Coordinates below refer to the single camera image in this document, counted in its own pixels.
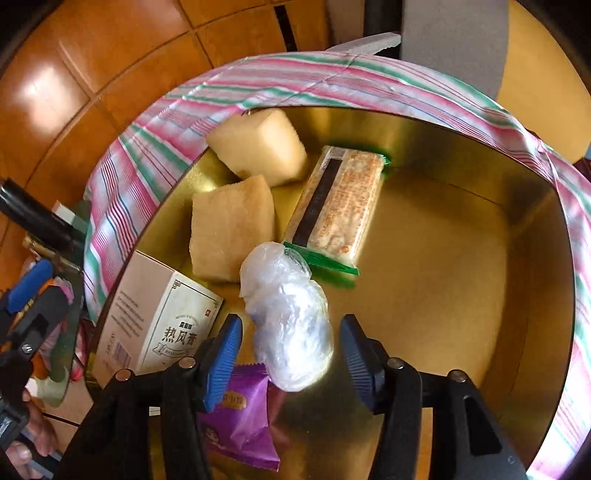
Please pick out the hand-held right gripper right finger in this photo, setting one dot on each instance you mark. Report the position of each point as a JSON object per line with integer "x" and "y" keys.
{"x": 360, "y": 360}

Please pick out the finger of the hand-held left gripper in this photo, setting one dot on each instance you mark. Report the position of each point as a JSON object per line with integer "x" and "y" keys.
{"x": 30, "y": 284}
{"x": 46, "y": 314}

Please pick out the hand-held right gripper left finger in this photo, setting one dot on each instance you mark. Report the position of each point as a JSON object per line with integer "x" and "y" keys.
{"x": 221, "y": 360}

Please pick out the purple snack packet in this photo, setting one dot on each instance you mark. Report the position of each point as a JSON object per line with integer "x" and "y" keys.
{"x": 244, "y": 424}

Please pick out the clear plastic bundle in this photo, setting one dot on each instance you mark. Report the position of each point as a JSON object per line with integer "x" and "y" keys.
{"x": 286, "y": 314}

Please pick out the white carton box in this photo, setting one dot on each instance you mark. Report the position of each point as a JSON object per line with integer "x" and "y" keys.
{"x": 152, "y": 314}

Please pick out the yellow sponge cake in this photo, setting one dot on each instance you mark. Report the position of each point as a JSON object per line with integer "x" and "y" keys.
{"x": 258, "y": 145}
{"x": 231, "y": 230}

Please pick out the green-edged cracker packet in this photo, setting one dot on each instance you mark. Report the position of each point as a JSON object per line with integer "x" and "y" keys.
{"x": 341, "y": 207}

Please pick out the person's left hand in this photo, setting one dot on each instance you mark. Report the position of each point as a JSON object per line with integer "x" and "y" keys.
{"x": 41, "y": 429}

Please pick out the black cylinder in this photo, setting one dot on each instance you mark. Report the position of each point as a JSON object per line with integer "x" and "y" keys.
{"x": 32, "y": 212}

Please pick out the striped tablecloth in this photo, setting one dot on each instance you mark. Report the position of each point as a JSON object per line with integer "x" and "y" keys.
{"x": 152, "y": 152}

